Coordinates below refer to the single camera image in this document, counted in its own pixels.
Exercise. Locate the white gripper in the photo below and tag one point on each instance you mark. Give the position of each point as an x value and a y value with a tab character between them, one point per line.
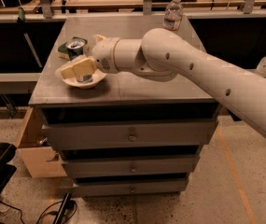
104	54

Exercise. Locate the blue silver redbull can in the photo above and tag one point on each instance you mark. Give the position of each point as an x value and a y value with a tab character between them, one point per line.
75	48

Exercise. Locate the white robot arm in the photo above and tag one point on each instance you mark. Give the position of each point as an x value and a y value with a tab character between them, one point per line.
161	55

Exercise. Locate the white paper bowl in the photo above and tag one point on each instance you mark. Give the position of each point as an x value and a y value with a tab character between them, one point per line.
97	77

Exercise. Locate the green yellow sponge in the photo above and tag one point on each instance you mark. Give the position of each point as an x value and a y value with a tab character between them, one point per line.
62	51

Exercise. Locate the clear plastic water bottle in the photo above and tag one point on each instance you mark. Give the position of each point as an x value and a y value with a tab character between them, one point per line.
173	15

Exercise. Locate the top grey drawer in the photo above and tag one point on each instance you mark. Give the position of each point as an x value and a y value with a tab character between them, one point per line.
86	136

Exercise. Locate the grey drawer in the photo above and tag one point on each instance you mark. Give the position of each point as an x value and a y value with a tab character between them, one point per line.
131	187
130	166
86	136

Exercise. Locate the grey drawer cabinet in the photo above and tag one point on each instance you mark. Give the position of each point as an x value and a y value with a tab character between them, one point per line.
122	98

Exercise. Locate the light wooden box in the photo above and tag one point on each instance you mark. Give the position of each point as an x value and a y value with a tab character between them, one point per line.
38	156

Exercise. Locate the middle grey drawer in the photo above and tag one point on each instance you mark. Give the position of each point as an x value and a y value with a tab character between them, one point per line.
130	166

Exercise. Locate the bottom grey drawer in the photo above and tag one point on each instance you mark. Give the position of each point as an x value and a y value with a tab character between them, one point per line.
131	187

